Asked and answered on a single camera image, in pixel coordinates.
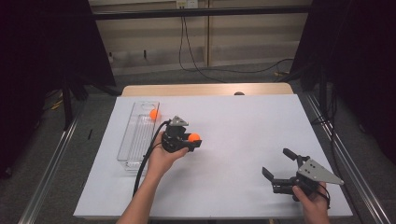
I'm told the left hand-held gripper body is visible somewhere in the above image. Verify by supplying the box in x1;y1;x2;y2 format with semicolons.
161;115;194;154

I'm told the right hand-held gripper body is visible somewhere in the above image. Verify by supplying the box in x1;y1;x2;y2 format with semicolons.
271;156;346;203

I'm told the clear plastic tray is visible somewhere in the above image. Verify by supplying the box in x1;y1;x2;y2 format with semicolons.
116;100;163;172

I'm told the person's left hand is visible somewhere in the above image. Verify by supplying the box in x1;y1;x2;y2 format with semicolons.
146;130;190;184

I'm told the person's right hand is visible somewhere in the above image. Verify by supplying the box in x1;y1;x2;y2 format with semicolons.
292;183;332;218

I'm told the white table cover sheet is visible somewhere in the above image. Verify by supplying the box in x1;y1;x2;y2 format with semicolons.
73;93;354;218

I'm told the black metal stand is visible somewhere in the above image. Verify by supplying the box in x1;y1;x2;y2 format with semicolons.
60;72;123;132
279;62;332;117

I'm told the dark curtain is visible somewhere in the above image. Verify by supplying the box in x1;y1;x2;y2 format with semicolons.
0;0;117;180
290;0;396;164

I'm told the black horizontal bar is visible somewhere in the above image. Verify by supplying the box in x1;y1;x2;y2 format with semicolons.
92;5;313;21

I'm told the right hand-held gripper black cable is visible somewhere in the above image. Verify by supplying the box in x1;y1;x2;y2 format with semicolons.
317;183;332;209

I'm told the hand-held gripper black cable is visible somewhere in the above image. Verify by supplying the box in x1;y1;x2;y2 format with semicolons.
133;119;172;198
317;183;332;209

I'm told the left hand-held gripper black cable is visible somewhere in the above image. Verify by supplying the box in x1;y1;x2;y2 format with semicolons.
133;119;172;198

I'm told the metal floor rail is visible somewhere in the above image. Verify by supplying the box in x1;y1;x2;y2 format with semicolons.
303;92;391;224
18;102;86;224

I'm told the long black cable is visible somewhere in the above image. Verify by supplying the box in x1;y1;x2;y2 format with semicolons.
178;15;295;75
182;16;227;84

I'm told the yellow cable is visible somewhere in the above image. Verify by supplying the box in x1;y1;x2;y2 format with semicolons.
46;90;65;111

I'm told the white wall outlet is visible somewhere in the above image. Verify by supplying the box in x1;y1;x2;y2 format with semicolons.
176;0;199;9

